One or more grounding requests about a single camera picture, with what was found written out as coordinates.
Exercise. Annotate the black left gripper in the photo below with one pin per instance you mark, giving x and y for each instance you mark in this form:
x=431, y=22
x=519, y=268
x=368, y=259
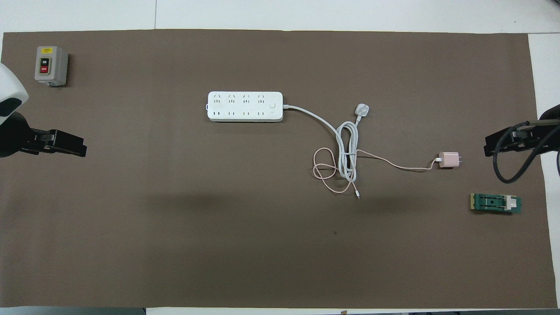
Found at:
x=37, y=141

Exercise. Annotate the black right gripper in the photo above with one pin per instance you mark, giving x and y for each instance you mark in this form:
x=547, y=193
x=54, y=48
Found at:
x=531, y=135

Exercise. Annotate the pink charger adapter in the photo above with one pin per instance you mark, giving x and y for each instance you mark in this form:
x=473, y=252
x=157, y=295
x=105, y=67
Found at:
x=448, y=159

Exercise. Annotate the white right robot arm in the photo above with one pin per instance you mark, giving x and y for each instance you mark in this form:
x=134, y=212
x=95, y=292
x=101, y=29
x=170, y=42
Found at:
x=552, y=113

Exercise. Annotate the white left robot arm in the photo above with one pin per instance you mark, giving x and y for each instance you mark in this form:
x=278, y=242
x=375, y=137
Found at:
x=11, y=89

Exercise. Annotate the white power strip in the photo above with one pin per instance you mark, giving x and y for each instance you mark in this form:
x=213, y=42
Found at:
x=245, y=106

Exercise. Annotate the brown table mat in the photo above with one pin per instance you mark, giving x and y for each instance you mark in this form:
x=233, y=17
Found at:
x=262, y=245

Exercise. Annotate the green knife switch block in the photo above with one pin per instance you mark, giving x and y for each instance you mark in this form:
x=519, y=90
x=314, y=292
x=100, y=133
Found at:
x=492, y=203

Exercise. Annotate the grey on-off switch box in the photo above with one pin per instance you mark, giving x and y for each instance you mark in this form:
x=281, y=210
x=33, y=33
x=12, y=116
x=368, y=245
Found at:
x=50, y=65

